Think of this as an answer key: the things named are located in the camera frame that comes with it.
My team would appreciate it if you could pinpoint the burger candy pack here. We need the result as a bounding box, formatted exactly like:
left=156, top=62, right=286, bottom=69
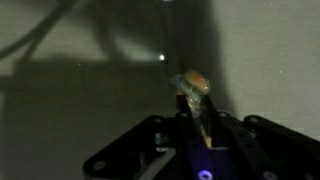
left=169, top=70, right=210, bottom=117

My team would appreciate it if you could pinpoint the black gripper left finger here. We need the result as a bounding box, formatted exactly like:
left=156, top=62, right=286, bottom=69
left=83, top=95, right=197, bottom=180

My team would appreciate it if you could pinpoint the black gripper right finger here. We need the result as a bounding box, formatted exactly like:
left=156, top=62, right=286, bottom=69
left=201, top=97, right=320, bottom=180

